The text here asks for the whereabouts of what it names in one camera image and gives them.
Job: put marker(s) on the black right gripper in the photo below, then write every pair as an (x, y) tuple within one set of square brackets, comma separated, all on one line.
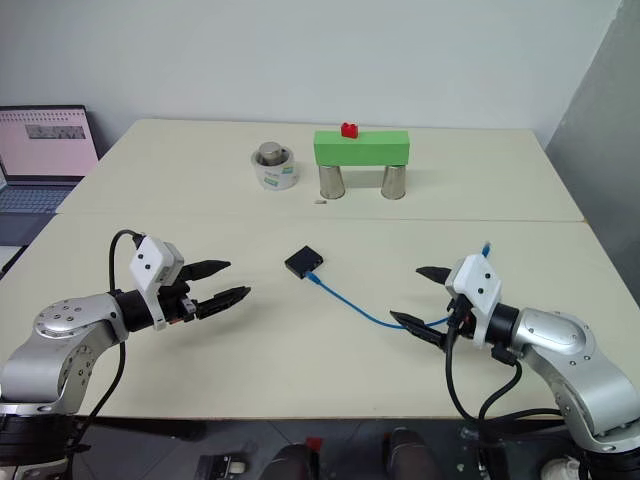
[(461, 327)]

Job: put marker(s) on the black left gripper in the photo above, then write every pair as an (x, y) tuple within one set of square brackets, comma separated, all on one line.
[(175, 302)]

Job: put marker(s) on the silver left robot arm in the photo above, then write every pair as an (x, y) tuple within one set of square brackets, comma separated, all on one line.
[(75, 320)]

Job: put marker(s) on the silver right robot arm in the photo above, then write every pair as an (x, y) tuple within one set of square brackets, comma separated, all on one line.
[(565, 340)]

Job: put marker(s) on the small black box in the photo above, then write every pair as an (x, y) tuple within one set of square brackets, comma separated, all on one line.
[(302, 260)]

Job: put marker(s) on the white tape roll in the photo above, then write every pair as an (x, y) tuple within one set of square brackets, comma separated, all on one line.
[(276, 178)]

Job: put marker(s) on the inverted metal cup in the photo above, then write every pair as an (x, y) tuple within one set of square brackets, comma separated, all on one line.
[(393, 182), (332, 182)]

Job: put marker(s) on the metal cylinder weight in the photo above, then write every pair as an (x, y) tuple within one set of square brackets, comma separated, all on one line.
[(273, 152)]

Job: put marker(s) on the dark rounded shape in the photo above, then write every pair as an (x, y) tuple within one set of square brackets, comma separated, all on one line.
[(410, 452), (292, 465)]

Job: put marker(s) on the green foam block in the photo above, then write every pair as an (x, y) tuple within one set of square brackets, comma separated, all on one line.
[(360, 148)]

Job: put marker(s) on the small red object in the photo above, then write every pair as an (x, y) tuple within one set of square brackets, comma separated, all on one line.
[(313, 444)]

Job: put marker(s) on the red toy brick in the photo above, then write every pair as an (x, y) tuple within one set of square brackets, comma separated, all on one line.
[(349, 131)]

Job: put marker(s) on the white shoe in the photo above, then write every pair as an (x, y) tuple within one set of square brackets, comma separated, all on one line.
[(557, 470)]

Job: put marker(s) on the open grey laptop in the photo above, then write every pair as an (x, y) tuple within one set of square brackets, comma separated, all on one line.
[(45, 150)]

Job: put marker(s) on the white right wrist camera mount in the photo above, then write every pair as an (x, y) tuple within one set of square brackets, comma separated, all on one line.
[(477, 280)]

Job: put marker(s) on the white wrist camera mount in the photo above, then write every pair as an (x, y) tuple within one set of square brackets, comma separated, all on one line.
[(477, 280), (148, 260)]

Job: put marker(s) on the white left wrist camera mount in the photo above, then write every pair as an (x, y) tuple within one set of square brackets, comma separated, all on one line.
[(148, 260)]

